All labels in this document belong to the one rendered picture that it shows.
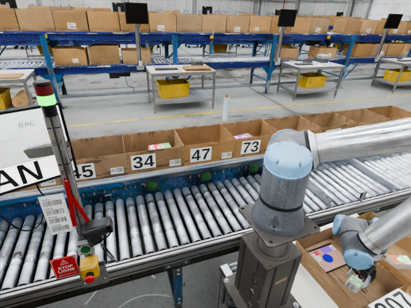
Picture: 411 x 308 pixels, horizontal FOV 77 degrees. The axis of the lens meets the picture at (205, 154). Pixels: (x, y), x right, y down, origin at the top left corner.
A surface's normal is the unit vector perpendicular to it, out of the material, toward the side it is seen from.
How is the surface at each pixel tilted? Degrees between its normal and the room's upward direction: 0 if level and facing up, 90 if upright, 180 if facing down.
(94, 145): 89
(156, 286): 0
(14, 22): 90
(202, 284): 0
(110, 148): 90
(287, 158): 3
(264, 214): 69
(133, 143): 89
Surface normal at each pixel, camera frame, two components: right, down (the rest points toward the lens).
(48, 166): 0.64, 0.34
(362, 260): -0.33, 0.48
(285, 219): -0.01, 0.11
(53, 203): 0.33, 0.48
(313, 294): 0.04, -0.87
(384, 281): -0.92, 0.15
